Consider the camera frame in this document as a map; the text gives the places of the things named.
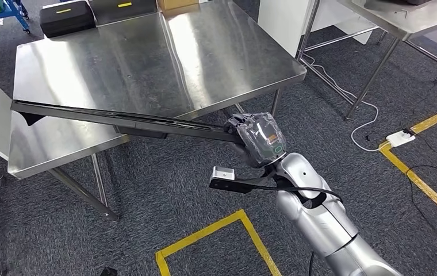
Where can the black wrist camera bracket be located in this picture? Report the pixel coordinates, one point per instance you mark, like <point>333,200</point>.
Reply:
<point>230,186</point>

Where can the white power strip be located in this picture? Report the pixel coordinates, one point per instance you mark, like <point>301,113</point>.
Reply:
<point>399,139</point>

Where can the small hex key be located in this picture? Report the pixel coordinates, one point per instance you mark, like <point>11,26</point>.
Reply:
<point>405,13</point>

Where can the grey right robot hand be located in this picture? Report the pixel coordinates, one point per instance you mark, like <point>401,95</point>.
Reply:
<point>264,141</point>

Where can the stainless steel workbench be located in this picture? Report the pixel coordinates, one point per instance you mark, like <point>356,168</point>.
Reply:
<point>127,68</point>

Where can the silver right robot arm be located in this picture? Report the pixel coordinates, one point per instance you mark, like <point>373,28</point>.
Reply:
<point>317,224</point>

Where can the brown cardboard box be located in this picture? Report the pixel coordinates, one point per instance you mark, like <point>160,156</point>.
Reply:
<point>176,4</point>

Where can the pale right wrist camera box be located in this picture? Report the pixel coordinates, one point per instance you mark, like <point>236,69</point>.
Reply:
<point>222,174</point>

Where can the long black plastic part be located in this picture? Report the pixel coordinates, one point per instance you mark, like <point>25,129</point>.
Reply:
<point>89,117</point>

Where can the blue wheeled cart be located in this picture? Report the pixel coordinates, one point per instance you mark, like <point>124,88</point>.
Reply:
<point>12,9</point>

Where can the black case with yellow label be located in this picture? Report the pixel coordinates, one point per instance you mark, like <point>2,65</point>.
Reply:
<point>66,23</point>

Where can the flat grey case yellow label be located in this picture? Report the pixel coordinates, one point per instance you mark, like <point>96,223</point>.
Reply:
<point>123,15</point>

